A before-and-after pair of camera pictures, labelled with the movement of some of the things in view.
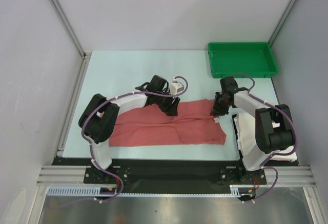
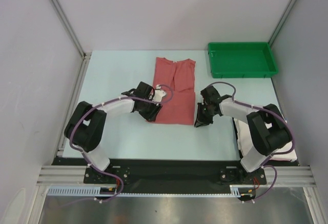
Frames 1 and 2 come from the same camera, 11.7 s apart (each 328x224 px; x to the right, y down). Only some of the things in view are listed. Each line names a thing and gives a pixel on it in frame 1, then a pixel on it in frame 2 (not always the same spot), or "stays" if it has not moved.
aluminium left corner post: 85,54 stays
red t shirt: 149,125 -> 177,78
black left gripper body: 164,103 -> 148,109
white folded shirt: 245,127 stays
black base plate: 181,175 stays
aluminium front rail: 286,176 stays
